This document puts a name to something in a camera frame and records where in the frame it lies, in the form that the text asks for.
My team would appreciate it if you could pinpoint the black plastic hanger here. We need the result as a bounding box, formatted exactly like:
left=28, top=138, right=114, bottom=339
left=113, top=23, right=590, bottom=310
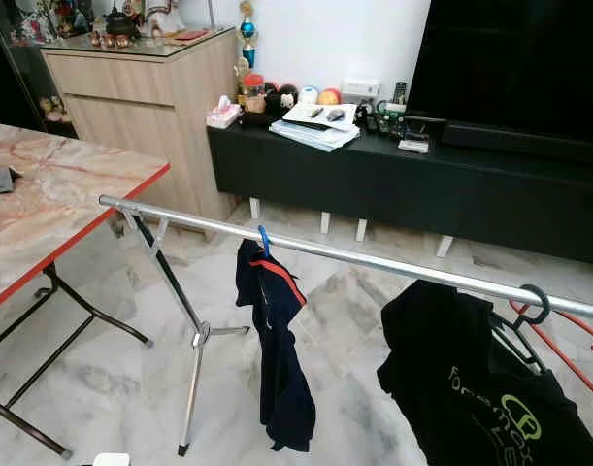
left=488, top=283, right=552, bottom=378

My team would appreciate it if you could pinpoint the black t-shirt with green print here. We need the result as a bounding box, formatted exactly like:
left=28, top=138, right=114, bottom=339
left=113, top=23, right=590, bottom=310
left=378, top=280, right=593, bottom=466

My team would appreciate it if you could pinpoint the red plastic hanger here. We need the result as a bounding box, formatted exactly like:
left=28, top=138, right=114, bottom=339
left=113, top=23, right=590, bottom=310
left=510, top=299, right=593, bottom=404

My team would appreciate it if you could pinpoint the black soundbar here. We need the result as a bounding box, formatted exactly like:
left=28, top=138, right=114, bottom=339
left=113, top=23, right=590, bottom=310
left=440, top=121, right=593, bottom=164

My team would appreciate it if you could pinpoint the black television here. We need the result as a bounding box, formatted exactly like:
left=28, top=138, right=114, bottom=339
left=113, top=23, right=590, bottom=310
left=405, top=0, right=593, bottom=147

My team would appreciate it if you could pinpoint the silver metal clothes rack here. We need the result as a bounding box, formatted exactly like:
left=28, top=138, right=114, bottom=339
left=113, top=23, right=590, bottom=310
left=98, top=194, right=593, bottom=457

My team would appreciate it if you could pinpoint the black TV console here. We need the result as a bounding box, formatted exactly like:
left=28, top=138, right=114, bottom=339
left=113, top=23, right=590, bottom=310
left=207, top=121, right=593, bottom=265

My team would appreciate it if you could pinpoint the white power socket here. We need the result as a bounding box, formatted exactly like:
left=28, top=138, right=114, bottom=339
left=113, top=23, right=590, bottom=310
left=342, top=78, right=382, bottom=103

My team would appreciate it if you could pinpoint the stack of white papers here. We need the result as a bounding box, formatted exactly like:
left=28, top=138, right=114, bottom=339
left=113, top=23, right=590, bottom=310
left=269, top=102, right=362, bottom=153

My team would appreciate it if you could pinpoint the navy shirt with red trim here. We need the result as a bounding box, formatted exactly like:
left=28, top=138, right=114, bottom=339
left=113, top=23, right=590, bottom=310
left=235, top=239, right=317, bottom=453

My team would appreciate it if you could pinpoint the red-lidded glass jar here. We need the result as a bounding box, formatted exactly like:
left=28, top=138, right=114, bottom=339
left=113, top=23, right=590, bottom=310
left=240, top=73, right=268, bottom=113

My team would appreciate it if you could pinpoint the pink tissue box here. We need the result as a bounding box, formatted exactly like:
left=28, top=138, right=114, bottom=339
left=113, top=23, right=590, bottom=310
left=206, top=95, right=243, bottom=129

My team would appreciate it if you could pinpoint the blue and gold trophy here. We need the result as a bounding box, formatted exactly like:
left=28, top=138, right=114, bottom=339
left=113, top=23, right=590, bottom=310
left=236, top=0, right=260, bottom=69

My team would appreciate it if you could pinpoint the light wooden cabinet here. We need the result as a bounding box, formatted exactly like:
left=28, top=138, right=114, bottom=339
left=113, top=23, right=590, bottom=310
left=41, top=27, right=241, bottom=234

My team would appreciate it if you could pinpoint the dark teapot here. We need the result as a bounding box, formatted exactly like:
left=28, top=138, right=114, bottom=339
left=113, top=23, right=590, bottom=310
left=102, top=5, right=140, bottom=45

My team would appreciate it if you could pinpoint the marble-print folding table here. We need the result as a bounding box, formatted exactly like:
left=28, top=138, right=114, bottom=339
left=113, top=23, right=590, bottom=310
left=0, top=121, right=171, bottom=459

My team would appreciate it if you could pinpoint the dark grey wallet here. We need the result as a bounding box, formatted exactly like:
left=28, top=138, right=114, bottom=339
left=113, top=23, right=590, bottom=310
left=0, top=167, right=21, bottom=195

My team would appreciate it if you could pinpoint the dark glass display cabinet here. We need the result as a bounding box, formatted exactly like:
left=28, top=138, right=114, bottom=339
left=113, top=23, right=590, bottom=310
left=0, top=0, right=79, bottom=137

